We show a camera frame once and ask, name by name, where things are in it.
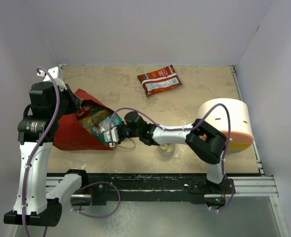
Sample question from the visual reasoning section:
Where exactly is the yellow kettle chips bag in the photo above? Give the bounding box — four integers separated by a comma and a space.
78, 109, 110, 136

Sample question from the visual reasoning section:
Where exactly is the red brown paper bag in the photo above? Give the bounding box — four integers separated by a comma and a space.
53, 89, 114, 151

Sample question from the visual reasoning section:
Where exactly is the green snack packet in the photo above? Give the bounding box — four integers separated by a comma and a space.
89, 114, 123, 144

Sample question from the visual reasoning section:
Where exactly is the red white snack packet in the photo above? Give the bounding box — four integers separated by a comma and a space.
137, 65, 182, 97

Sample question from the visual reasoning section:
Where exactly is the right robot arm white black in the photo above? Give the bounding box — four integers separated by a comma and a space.
115, 111, 227, 193

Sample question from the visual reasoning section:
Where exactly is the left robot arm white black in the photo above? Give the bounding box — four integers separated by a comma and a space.
3, 81, 89, 227

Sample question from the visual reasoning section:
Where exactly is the clear tape roll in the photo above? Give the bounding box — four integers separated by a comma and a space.
157, 143, 176, 161

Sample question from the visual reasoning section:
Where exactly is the large white paper roll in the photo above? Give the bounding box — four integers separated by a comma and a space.
197, 98, 254, 154

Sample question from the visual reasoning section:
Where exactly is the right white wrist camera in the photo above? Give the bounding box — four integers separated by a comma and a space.
103, 127, 119, 148

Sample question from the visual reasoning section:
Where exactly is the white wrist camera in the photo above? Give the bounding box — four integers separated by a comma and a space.
103, 127, 119, 148
36, 66, 67, 91

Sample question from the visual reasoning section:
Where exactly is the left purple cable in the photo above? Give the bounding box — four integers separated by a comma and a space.
21, 66, 121, 237

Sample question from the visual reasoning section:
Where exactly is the purple cable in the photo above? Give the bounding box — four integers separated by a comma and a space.
108, 103, 235, 213
21, 66, 121, 237

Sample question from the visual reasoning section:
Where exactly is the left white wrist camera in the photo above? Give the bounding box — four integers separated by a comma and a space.
36, 66, 67, 91

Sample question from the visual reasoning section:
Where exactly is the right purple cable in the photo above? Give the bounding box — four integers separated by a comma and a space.
108, 103, 235, 213

